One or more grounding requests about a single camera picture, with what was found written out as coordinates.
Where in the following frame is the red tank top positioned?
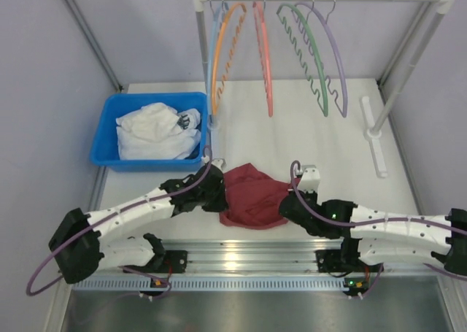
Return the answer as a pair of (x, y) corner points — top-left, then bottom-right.
(219, 163), (291, 231)

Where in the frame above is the lilac hanger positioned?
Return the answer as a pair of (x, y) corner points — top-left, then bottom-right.
(292, 1), (349, 118)

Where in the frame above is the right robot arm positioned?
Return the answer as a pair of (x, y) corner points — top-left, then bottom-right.
(279, 191), (466, 280)

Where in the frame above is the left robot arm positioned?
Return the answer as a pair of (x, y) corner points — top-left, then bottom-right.
(49, 160), (228, 285)

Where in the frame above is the light blue hanger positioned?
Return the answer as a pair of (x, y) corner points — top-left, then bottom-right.
(206, 0), (231, 154)

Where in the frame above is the orange hanger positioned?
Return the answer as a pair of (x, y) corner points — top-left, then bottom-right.
(211, 1), (249, 116)

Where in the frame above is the green hanger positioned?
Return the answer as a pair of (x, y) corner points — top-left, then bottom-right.
(276, 2), (329, 117)

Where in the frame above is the pink hanger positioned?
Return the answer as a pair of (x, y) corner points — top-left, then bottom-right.
(252, 1), (274, 117)

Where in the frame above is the white cloth in bin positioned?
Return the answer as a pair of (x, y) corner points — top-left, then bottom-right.
(115, 103), (183, 161)

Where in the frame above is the blue plastic bin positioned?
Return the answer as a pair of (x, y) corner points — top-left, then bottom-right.
(90, 92), (208, 172)

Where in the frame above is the white garment rack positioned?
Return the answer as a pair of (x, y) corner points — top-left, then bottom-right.
(193, 0), (455, 178)

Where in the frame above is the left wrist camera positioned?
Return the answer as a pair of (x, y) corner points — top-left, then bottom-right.
(202, 156), (226, 171)

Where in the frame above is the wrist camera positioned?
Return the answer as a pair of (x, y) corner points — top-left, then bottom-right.
(296, 165), (321, 193)
(202, 156), (226, 171)

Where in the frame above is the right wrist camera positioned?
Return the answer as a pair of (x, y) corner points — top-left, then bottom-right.
(296, 165), (321, 193)

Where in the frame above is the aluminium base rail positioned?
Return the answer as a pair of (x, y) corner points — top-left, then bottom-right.
(84, 236), (453, 277)

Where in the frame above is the slotted cable duct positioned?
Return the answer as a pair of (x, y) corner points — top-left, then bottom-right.
(72, 275), (368, 292)

